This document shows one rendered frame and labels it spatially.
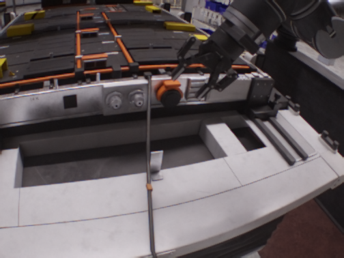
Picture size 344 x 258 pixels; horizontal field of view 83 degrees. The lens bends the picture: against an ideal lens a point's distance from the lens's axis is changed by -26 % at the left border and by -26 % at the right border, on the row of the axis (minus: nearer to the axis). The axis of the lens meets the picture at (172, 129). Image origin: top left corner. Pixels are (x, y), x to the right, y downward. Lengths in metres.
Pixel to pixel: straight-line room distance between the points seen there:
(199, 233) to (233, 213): 0.11
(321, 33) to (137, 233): 0.60
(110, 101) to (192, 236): 0.42
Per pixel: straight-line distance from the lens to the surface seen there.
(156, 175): 0.66
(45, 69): 0.83
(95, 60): 0.79
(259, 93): 0.99
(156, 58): 0.87
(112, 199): 0.61
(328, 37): 0.58
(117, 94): 0.72
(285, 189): 0.76
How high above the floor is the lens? 1.33
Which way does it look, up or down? 37 degrees down
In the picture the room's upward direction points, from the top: 10 degrees clockwise
